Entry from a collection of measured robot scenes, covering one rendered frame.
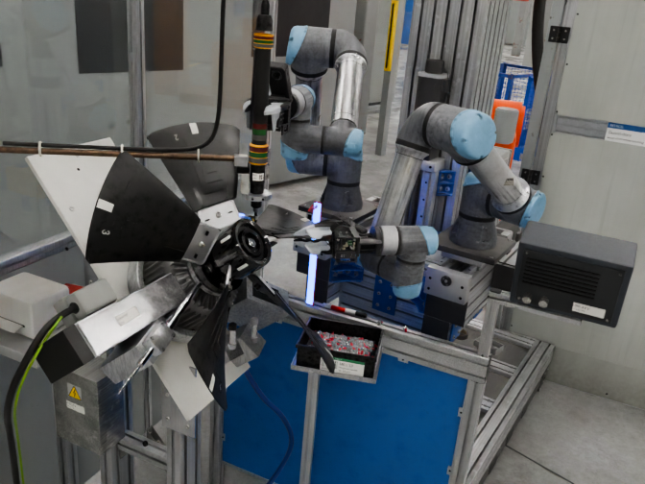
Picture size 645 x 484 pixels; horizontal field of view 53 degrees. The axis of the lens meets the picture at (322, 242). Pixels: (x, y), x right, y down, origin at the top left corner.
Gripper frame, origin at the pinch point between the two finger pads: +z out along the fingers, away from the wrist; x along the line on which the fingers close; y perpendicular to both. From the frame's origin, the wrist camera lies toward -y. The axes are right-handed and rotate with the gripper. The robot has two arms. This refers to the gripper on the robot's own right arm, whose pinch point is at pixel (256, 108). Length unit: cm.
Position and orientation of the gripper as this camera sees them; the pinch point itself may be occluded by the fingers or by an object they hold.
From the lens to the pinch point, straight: 147.4
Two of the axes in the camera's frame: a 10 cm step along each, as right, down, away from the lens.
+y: -0.8, 9.3, 3.6
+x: -9.6, -1.7, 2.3
